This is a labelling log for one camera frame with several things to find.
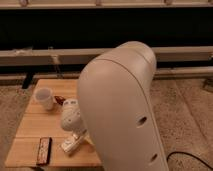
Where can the white plastic cup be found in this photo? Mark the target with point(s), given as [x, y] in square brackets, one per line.
[44, 97]

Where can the wooden table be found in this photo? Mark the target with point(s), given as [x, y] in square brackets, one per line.
[36, 123]

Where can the white plastic bottle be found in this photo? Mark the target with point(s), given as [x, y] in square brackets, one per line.
[69, 145]

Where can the red-brown small object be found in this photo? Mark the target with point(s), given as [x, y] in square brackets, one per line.
[59, 99]

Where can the long wooden bench rail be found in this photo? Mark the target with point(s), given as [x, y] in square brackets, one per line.
[32, 57]

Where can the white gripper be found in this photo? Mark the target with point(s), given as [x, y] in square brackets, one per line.
[79, 135]

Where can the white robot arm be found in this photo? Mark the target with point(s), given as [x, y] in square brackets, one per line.
[113, 107]

